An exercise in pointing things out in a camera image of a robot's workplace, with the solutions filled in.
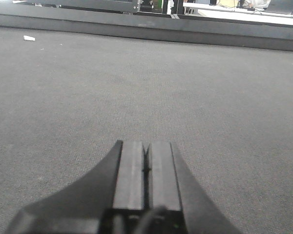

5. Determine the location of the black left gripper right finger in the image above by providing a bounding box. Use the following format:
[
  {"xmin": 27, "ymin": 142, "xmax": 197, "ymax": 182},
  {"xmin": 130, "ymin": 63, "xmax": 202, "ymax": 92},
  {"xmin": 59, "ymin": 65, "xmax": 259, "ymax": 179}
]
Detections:
[{"xmin": 147, "ymin": 141, "xmax": 240, "ymax": 234}]

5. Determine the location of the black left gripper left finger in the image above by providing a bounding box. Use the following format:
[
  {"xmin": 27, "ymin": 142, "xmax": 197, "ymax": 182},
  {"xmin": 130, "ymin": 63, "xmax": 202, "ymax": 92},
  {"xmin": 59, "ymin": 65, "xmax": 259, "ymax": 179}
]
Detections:
[{"xmin": 5, "ymin": 140, "xmax": 145, "ymax": 234}]

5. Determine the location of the dark grey conveyor belt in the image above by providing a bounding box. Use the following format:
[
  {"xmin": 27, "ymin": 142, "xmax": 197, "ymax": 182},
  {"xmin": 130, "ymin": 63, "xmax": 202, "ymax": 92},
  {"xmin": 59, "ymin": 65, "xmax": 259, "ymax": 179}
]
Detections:
[{"xmin": 0, "ymin": 28, "xmax": 293, "ymax": 234}]

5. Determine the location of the white paper scrap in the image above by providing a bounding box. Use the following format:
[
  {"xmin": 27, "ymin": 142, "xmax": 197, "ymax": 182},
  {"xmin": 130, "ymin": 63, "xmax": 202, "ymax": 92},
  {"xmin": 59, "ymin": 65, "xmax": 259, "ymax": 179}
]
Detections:
[{"xmin": 23, "ymin": 35, "xmax": 36, "ymax": 41}]

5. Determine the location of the white long desk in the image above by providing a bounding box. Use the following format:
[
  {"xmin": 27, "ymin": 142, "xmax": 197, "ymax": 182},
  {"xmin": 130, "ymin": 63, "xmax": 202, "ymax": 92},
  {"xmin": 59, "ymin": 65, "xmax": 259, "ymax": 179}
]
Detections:
[{"xmin": 184, "ymin": 3, "xmax": 293, "ymax": 26}]

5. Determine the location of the grey open laptop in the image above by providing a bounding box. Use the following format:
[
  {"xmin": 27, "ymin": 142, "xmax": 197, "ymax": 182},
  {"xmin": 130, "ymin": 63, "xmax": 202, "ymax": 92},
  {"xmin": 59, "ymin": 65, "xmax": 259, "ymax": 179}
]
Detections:
[{"xmin": 265, "ymin": 0, "xmax": 293, "ymax": 14}]

